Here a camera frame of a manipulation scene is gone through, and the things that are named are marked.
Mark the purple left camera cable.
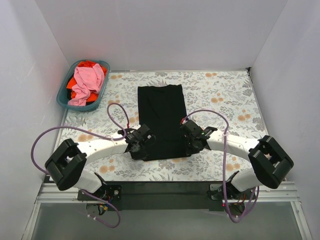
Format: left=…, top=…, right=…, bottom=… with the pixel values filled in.
left=30, top=102, right=131, bottom=228

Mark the orange t shirt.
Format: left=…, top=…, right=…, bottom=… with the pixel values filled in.
left=65, top=60, right=108, bottom=101

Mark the teal plastic laundry basket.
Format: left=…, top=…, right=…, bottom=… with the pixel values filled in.
left=56, top=59, right=110, bottom=112

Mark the pink t shirt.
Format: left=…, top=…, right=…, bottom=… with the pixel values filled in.
left=67, top=63, right=105, bottom=107

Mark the black t shirt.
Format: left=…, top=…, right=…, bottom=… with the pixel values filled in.
left=137, top=84, right=187, bottom=161

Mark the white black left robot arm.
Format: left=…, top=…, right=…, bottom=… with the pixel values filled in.
left=44, top=124, right=156, bottom=200

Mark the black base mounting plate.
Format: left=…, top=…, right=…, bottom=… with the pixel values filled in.
left=77, top=180, right=258, bottom=212

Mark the purple camera cable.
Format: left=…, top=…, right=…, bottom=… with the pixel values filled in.
left=180, top=109, right=260, bottom=224
left=30, top=102, right=131, bottom=228

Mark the aluminium frame rail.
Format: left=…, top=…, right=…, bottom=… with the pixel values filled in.
left=23, top=178, right=315, bottom=240

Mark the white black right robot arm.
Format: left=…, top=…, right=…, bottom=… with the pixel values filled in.
left=180, top=120, right=294, bottom=199

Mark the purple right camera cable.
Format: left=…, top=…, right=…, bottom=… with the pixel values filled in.
left=180, top=109, right=260, bottom=224

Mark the floral patterned table mat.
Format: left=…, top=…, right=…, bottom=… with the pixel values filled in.
left=56, top=71, right=267, bottom=181

